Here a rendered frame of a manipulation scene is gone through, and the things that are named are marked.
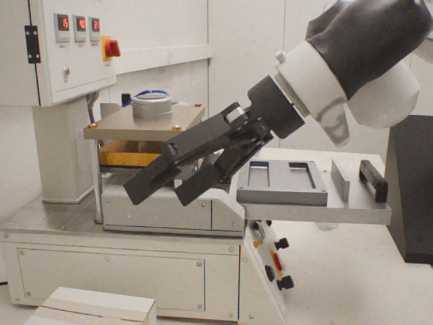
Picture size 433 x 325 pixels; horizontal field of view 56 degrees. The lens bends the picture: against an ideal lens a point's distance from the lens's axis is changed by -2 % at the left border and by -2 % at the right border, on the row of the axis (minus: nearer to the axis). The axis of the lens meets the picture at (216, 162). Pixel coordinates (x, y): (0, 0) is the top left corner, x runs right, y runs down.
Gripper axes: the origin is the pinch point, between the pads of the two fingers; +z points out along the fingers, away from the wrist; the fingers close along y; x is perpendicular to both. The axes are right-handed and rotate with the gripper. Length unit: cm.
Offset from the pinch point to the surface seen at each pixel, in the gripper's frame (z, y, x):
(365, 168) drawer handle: -24.4, -40.2, 8.9
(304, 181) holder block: -13.0, -36.2, 4.5
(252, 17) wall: -36, -241, -148
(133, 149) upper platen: 8.0, -17.4, -15.9
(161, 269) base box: 15.4, -18.5, 5.2
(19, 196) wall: 64, -50, -44
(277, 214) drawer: -6.3, -25.7, 8.1
